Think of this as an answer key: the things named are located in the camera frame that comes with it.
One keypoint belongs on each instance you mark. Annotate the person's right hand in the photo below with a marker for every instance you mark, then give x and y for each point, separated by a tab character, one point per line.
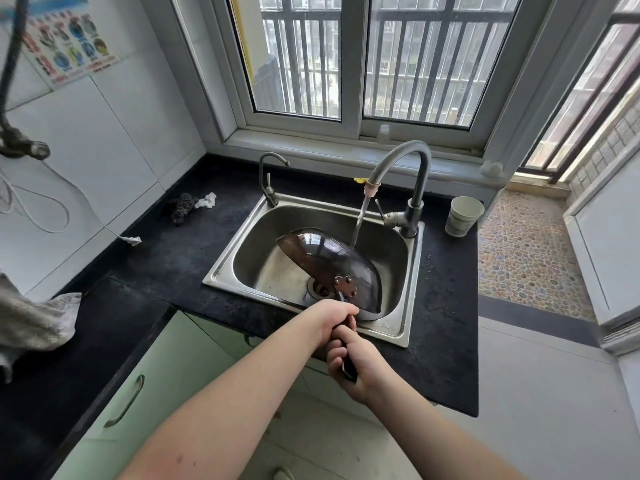
367	369

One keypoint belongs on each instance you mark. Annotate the person's left hand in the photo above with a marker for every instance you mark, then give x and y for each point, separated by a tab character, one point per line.
330	314

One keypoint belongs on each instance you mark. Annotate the black wok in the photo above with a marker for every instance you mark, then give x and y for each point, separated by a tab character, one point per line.
320	254

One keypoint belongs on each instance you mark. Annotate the large steel faucet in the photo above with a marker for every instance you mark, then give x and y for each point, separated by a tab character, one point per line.
415	149

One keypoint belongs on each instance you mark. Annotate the person's right forearm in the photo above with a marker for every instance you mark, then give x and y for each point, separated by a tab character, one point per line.
440	439

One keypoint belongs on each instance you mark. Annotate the person's left forearm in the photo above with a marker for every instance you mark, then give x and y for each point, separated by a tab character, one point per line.
225	409

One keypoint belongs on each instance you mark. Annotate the green sink cabinet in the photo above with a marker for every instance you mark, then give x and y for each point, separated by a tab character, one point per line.
220	334

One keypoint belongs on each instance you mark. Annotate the person's left white shoe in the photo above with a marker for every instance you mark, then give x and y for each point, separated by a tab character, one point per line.
282	473

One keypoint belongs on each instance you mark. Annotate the stainless steel sink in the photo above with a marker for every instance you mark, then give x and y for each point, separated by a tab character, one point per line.
260	264

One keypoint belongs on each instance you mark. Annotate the thin dark gooseneck faucet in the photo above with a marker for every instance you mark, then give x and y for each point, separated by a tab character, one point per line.
270	192

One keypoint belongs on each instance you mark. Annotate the white paper cup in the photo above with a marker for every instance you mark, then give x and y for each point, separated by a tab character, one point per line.
462	219

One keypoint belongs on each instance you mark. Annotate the crumpled white cloth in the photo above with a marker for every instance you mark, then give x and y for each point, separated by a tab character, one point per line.
206	200

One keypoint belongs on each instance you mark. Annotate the dark steel wool scrubber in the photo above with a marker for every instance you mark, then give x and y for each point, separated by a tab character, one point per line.
182	207

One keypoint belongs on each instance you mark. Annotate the small clear bottle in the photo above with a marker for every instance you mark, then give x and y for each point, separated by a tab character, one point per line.
383	135

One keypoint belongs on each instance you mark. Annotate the row of metal window bars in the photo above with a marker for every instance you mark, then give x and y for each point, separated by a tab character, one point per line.
295	54

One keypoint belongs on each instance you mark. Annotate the yellow outdoor pipe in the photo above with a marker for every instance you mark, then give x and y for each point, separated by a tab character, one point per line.
244	34

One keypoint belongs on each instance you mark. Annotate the grey towel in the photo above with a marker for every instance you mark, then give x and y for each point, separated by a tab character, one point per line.
35	324

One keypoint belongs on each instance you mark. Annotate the white window frame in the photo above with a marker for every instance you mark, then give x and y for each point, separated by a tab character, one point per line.
355	59

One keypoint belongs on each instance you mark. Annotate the white sliding door frame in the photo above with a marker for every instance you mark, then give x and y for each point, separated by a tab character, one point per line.
605	244

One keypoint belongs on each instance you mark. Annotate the dark balcony window frame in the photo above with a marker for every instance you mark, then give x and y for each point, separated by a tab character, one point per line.
585	104

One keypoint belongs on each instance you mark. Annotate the dark metal wall tap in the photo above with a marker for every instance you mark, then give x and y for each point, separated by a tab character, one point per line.
22	147

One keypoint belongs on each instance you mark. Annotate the colourful wall poster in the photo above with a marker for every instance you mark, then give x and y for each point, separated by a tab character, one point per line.
70	44

